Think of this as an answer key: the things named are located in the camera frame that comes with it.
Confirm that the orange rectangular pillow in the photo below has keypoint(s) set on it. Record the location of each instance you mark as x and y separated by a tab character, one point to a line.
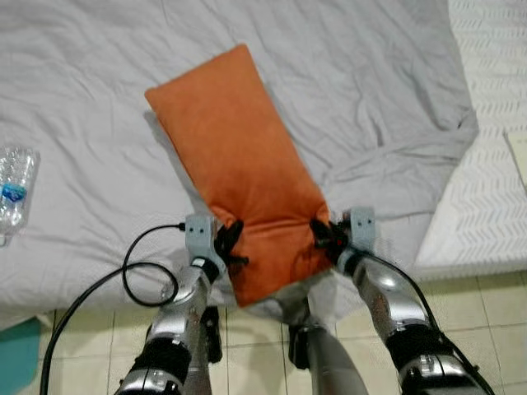
239	164

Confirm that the glossy city photo magazine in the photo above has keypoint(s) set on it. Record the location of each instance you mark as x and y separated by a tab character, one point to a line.
519	156

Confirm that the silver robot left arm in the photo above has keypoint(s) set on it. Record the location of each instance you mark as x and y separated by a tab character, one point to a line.
177	321

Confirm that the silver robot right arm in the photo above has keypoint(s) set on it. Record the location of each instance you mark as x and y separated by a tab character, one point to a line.
387	304

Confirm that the silver robot right leg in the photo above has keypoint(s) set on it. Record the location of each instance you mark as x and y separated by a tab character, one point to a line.
329	362

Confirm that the white quilted mattress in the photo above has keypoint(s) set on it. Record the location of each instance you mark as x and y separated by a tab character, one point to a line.
486	206

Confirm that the clear plastic water bottle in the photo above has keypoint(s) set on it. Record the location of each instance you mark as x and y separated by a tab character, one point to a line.
16	193

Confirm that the grey crumpled duvet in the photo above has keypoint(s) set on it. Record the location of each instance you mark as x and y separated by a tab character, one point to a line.
82	82

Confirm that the teal floor mat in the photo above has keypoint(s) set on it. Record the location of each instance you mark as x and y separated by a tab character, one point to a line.
18	362

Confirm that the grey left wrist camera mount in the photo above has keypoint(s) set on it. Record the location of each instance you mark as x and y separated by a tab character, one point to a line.
199	234

